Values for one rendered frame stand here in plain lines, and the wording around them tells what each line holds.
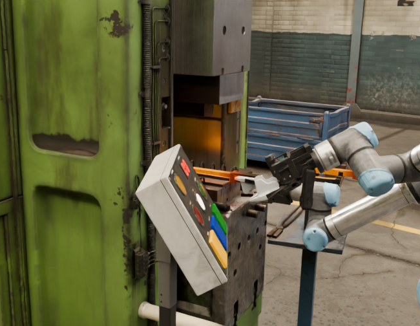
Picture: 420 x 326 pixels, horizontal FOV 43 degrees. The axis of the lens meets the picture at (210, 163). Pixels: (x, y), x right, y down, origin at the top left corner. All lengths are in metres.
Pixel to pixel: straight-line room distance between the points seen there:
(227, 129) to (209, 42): 0.57
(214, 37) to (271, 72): 8.96
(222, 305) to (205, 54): 0.85
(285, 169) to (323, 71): 8.71
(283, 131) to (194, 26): 4.11
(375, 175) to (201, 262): 0.47
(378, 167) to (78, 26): 0.96
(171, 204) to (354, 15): 8.80
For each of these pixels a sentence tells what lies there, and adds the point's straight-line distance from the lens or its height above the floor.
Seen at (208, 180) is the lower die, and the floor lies 0.99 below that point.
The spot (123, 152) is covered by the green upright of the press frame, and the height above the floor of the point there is 1.15.
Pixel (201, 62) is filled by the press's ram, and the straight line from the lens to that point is 1.70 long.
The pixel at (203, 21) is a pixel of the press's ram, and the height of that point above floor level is 1.53.
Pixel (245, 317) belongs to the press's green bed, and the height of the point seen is 0.44.
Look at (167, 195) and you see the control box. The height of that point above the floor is 1.16.
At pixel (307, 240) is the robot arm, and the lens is 1.67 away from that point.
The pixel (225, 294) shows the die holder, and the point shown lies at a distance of 1.89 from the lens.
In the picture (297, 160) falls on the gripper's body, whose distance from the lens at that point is 1.40.
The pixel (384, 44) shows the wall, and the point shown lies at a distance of 9.64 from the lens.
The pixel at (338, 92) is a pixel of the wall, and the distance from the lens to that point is 9.98.
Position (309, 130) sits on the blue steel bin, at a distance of 5.63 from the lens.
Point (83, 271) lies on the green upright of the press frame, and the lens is 1.89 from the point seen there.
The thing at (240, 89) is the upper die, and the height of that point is 1.30.
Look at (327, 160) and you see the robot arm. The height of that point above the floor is 1.19.
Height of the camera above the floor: 1.51
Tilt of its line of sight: 14 degrees down
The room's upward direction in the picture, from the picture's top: 1 degrees clockwise
